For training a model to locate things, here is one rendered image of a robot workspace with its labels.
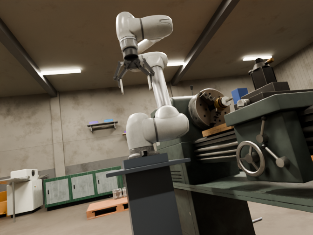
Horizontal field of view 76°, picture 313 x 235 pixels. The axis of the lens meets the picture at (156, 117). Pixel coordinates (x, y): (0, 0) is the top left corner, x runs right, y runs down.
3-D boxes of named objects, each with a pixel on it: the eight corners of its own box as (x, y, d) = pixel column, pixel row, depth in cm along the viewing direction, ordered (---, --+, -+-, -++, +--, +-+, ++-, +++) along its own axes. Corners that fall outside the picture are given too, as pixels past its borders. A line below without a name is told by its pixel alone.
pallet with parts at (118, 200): (143, 198, 437) (140, 183, 443) (153, 203, 363) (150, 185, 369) (88, 211, 400) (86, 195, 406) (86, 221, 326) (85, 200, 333)
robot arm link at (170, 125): (157, 147, 129) (190, 141, 130) (156, 135, 115) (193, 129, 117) (141, 64, 169) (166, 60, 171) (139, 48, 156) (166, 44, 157)
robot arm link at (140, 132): (129, 150, 131) (125, 118, 135) (157, 146, 132) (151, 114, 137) (126, 149, 115) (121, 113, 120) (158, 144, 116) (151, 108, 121)
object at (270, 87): (242, 106, 109) (240, 97, 110) (256, 104, 112) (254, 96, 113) (275, 92, 90) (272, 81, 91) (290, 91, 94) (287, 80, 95)
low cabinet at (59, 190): (122, 188, 710) (119, 165, 725) (125, 194, 537) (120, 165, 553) (62, 200, 664) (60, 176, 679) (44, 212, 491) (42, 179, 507)
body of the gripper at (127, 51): (138, 54, 104) (141, 71, 102) (122, 56, 103) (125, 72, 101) (138, 46, 97) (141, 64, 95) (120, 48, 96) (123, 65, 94)
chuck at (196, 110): (192, 129, 153) (187, 91, 160) (226, 129, 163) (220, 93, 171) (197, 127, 145) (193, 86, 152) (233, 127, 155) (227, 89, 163)
